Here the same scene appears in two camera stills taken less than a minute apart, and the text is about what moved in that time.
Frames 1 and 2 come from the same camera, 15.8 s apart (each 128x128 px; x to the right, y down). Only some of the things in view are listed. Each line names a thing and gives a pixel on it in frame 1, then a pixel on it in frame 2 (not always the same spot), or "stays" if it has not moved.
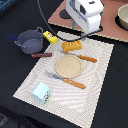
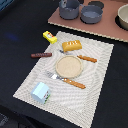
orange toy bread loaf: (71, 45) stays
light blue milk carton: (40, 93) stays
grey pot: (31, 41) -> (69, 9)
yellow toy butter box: (50, 37) stays
